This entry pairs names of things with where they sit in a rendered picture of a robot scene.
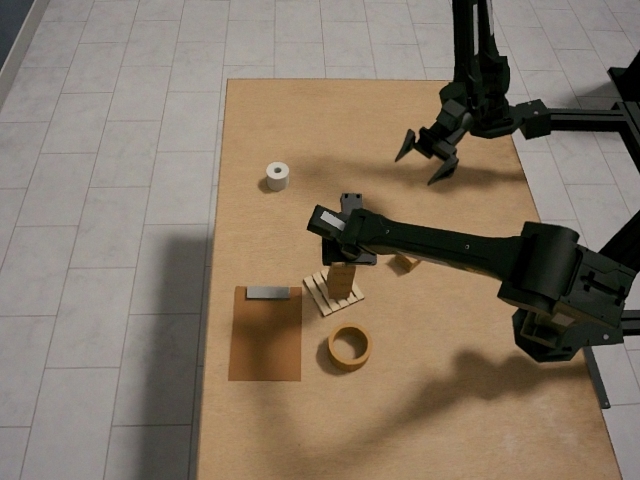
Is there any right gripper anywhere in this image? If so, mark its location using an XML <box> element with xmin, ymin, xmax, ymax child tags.
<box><xmin>395</xmin><ymin>126</ymin><xmax>459</xmax><ymax>186</ymax></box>

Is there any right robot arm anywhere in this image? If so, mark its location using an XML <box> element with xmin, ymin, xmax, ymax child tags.
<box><xmin>429</xmin><ymin>0</ymin><xmax>514</xmax><ymax>147</ymax></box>

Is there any brown clipboard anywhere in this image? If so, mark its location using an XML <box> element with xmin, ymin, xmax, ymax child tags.
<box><xmin>229</xmin><ymin>286</ymin><xmax>302</xmax><ymax>381</ymax></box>

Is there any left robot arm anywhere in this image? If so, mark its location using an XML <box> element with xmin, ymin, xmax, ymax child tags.
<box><xmin>307</xmin><ymin>193</ymin><xmax>637</xmax><ymax>356</ymax></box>

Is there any small square wooden pallet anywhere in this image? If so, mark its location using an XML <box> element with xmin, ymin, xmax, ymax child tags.
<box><xmin>303</xmin><ymin>267</ymin><xmax>365</xmax><ymax>318</ymax></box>

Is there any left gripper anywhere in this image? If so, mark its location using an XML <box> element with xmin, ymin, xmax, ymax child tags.
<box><xmin>322</xmin><ymin>237</ymin><xmax>377</xmax><ymax>266</ymax></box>

